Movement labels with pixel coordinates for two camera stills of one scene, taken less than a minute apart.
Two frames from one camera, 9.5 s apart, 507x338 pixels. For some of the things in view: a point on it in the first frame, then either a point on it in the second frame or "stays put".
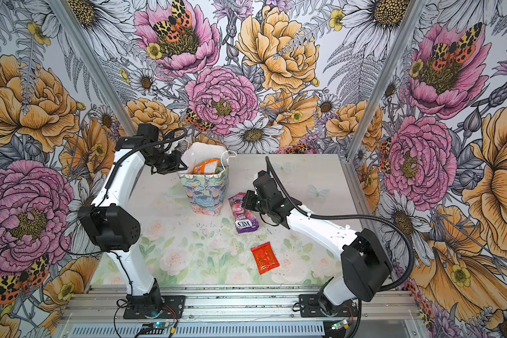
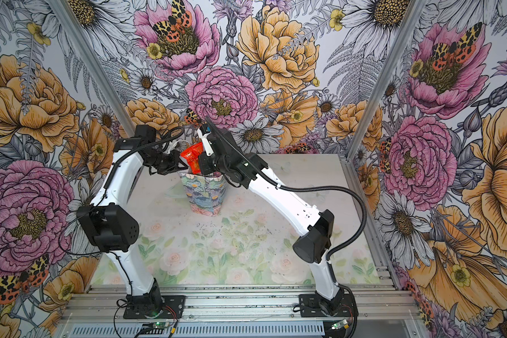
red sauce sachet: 265,258 → 192,155
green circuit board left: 160,324 stays put
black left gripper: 175,163 stays put
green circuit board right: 343,324 stays put
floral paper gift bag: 205,191 stays put
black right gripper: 247,201 → 206,168
